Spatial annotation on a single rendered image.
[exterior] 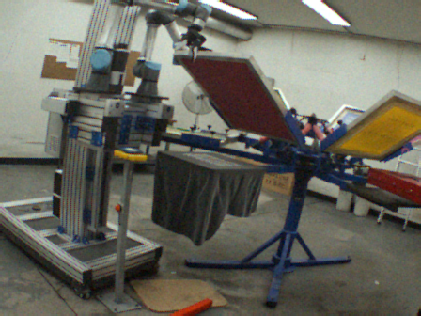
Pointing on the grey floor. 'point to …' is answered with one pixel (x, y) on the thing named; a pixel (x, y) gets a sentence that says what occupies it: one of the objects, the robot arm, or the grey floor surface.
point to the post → (122, 238)
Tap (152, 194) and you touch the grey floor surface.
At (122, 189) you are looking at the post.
